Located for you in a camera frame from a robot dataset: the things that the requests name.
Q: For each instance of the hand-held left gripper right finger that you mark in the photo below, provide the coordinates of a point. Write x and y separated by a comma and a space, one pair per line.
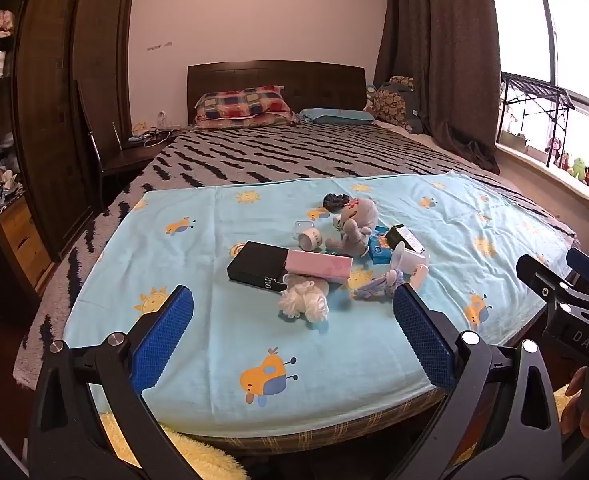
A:
424, 340

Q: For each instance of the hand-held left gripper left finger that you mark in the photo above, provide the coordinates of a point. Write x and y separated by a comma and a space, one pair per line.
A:
164, 335

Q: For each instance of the purple fabric toy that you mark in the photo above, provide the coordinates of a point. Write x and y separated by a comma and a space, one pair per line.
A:
379, 287

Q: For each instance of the white plastic bottle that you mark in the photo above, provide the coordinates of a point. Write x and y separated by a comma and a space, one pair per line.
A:
412, 260

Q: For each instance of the blue wet wipes packet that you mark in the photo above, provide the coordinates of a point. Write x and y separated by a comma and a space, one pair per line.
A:
378, 250

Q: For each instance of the black box with white label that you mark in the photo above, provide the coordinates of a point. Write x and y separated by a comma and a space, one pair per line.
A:
399, 235

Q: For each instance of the white yarn plush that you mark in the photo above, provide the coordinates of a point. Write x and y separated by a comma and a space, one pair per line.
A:
304, 300

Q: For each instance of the pink box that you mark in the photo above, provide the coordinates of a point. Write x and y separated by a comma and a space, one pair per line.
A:
319, 265

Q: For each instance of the grey plush toy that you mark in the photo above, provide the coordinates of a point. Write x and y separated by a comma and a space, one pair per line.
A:
357, 225

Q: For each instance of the person's right hand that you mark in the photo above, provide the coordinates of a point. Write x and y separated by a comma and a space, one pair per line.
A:
579, 412

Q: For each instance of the green plush toy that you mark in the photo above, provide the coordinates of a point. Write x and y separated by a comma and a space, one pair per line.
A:
579, 167

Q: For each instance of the light blue printed blanket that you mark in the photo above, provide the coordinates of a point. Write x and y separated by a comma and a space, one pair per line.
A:
224, 240

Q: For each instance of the brown monkey plush toy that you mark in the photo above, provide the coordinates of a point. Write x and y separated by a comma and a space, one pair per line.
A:
555, 149

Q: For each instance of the yellow fluffy mat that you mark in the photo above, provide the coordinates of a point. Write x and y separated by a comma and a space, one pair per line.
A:
199, 460

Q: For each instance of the small white jar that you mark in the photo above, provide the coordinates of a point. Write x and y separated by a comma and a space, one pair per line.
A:
310, 239

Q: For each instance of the black scrunchie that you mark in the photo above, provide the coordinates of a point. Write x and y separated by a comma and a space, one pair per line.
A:
335, 200

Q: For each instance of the dark wooden nightstand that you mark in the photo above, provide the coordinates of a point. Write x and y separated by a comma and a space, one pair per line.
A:
129, 160

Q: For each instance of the black metal rack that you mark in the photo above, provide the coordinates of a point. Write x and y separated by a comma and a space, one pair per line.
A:
534, 92

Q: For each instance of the grey zigzag bedspread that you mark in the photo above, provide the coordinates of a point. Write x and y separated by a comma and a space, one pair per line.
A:
274, 155

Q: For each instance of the brown patterned cushion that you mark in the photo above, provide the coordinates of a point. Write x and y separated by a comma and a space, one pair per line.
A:
389, 105

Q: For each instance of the window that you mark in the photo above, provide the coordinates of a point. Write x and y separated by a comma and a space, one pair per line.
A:
574, 35

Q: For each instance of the brown curtain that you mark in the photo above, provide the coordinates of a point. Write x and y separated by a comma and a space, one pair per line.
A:
439, 60

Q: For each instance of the teal pillow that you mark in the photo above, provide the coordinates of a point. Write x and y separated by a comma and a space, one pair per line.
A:
337, 116

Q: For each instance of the checkered red blue pillow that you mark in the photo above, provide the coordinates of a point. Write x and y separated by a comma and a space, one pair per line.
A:
244, 102

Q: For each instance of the dark wooden wardrobe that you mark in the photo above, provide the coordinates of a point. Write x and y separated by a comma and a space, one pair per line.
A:
49, 110

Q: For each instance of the dark wooden headboard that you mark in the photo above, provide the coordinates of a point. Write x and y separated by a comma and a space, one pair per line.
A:
274, 77

